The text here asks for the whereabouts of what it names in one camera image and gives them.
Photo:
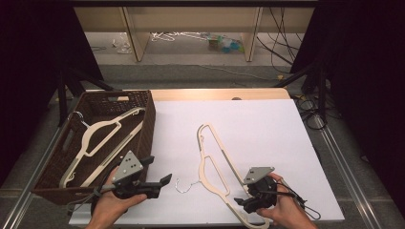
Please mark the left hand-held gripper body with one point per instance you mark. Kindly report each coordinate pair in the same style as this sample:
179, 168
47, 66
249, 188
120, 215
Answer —
129, 167

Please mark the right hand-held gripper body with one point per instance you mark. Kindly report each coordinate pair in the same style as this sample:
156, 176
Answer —
259, 173

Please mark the cream plastic clothes hanger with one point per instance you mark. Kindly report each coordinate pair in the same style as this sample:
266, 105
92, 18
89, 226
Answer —
84, 143
127, 140
227, 198

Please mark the brown woven basket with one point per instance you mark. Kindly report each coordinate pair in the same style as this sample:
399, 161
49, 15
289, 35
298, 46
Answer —
127, 101

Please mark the person's left hand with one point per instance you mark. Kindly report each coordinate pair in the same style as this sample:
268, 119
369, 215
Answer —
106, 206

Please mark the person's right hand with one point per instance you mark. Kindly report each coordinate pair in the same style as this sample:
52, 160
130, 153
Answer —
286, 213

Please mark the white table mat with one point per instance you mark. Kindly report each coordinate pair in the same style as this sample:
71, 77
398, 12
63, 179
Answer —
270, 127

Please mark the light wooden table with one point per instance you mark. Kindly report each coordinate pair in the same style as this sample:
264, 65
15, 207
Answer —
207, 94

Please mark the black metal stand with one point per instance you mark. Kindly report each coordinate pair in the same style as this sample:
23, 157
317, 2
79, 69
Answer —
62, 101
322, 95

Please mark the clear plastic bag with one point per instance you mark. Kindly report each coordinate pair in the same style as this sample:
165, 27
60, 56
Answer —
122, 43

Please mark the white hangers on floor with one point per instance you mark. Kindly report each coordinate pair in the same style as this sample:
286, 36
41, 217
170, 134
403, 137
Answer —
162, 36

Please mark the dark curtain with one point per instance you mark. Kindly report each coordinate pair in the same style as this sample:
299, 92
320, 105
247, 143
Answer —
366, 79
31, 79

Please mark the colourful plastic toys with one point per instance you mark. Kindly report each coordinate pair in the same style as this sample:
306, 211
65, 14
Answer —
226, 44

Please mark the aluminium floor rail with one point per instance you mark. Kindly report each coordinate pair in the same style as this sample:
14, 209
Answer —
344, 165
25, 197

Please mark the beige desk frame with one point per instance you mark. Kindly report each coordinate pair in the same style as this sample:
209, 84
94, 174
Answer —
137, 38

